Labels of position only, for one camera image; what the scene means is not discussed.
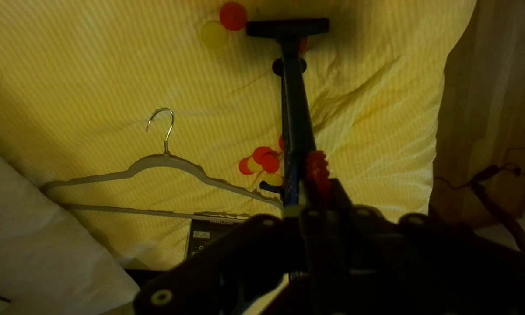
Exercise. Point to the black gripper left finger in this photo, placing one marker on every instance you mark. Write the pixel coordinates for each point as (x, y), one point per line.
(304, 211)

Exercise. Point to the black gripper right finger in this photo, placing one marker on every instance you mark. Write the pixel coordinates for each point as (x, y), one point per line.
(343, 198)

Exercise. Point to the yellow game chip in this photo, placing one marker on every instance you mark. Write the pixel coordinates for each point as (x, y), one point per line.
(254, 169)
(212, 36)

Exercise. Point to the dark blue connect four game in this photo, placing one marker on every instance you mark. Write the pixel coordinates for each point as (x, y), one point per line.
(294, 106)

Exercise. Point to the black patterned box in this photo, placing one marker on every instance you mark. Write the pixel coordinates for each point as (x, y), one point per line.
(206, 237)

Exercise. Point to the white clothes hanger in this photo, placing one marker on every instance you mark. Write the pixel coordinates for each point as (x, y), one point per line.
(157, 160)

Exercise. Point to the yellow striped bed sheet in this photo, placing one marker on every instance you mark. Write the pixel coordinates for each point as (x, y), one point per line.
(98, 71)

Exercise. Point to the large white pillow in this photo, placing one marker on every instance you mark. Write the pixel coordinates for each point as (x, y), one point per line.
(35, 256)

